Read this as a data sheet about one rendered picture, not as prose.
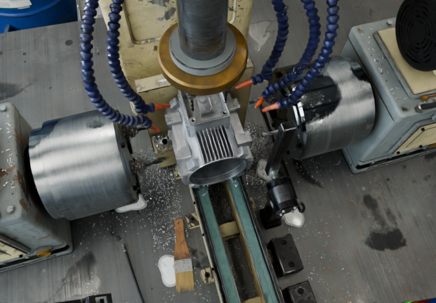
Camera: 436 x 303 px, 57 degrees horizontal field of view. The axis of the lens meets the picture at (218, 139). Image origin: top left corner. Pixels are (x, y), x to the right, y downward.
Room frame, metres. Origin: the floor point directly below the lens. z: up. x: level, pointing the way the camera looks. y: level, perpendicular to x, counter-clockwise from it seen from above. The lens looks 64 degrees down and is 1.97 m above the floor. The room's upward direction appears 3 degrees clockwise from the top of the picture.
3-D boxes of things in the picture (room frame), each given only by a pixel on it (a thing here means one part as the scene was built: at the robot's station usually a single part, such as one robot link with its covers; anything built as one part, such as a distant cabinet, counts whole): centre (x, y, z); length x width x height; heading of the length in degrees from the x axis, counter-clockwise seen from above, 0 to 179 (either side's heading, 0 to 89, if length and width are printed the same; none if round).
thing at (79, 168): (0.35, 0.36, 1.04); 0.37 x 0.25 x 0.25; 109
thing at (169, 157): (0.50, 0.15, 0.86); 0.07 x 0.06 x 0.12; 109
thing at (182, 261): (0.20, 0.08, 0.80); 0.21 x 0.05 x 0.01; 11
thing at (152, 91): (0.61, 0.08, 0.97); 0.30 x 0.11 x 0.34; 109
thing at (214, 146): (0.47, 0.03, 1.01); 0.20 x 0.19 x 0.19; 19
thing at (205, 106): (0.51, 0.04, 1.11); 0.12 x 0.11 x 0.07; 19
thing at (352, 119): (0.58, -0.29, 1.04); 0.41 x 0.25 x 0.25; 109
